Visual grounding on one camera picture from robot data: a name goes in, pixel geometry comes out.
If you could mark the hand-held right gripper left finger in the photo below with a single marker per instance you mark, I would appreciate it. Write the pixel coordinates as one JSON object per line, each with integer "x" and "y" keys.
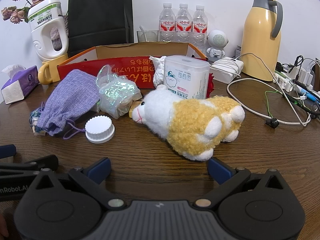
{"x": 100, "y": 168}

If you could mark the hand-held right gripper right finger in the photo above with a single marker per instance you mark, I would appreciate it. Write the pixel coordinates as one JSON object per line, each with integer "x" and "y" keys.
{"x": 220, "y": 171}

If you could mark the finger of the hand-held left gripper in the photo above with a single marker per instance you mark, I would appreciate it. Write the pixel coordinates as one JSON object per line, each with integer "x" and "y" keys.
{"x": 37, "y": 163}
{"x": 7, "y": 151}

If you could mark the white ribbed bottle cap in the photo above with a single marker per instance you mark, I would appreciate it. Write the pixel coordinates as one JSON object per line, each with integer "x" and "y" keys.
{"x": 98, "y": 130}

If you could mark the blue patterned small packet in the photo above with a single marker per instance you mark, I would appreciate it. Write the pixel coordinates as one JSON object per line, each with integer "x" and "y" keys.
{"x": 35, "y": 121}

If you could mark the white and yellow plush toy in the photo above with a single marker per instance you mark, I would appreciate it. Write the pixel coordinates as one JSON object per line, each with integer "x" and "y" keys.
{"x": 190, "y": 122}

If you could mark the small yellow block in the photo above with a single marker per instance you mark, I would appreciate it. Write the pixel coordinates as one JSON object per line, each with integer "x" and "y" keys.
{"x": 133, "y": 110}

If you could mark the iridescent plastic bag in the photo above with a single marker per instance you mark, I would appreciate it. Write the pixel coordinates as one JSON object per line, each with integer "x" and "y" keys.
{"x": 117, "y": 92}

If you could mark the white cotton swab box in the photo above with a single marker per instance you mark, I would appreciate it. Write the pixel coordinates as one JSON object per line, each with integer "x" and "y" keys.
{"x": 187, "y": 75}

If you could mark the red cardboard box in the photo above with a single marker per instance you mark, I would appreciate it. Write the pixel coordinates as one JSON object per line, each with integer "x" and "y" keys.
{"x": 120, "y": 67}

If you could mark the white tissue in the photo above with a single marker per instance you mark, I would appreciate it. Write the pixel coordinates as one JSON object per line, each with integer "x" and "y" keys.
{"x": 157, "y": 75}

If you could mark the purple tissue box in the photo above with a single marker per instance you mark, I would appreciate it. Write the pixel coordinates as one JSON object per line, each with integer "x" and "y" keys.
{"x": 22, "y": 82}

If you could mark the yellow mug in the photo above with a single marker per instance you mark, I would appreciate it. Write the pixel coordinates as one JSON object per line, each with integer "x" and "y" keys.
{"x": 51, "y": 68}

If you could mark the white power adapter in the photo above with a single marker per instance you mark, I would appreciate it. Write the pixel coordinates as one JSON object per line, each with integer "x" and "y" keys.
{"x": 225, "y": 70}

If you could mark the white power strip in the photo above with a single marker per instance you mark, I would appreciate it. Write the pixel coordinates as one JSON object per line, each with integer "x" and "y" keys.
{"x": 285, "y": 85}

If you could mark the blue pen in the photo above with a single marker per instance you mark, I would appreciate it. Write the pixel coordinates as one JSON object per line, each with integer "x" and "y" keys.
{"x": 306, "y": 93}

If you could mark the grey small box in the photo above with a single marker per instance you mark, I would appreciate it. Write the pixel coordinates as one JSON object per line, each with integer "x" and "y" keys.
{"x": 238, "y": 52}

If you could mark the white astronaut speaker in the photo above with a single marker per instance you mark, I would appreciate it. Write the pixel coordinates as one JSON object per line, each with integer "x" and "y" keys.
{"x": 217, "y": 40}

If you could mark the yellow thermos jug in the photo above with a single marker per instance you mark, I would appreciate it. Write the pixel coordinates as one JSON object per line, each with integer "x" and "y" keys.
{"x": 260, "y": 42}

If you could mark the white detergent bottle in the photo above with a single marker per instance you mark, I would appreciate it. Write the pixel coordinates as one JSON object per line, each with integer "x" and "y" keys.
{"x": 45, "y": 17}

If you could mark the clear glass cup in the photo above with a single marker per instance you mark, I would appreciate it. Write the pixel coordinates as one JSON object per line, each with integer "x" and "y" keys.
{"x": 150, "y": 36}

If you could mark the clear water bottle red label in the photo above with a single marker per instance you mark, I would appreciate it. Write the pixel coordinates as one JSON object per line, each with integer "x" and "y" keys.
{"x": 200, "y": 27}
{"x": 167, "y": 25}
{"x": 184, "y": 25}

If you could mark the black paper bag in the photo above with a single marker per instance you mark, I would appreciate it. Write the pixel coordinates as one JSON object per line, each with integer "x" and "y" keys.
{"x": 100, "y": 17}

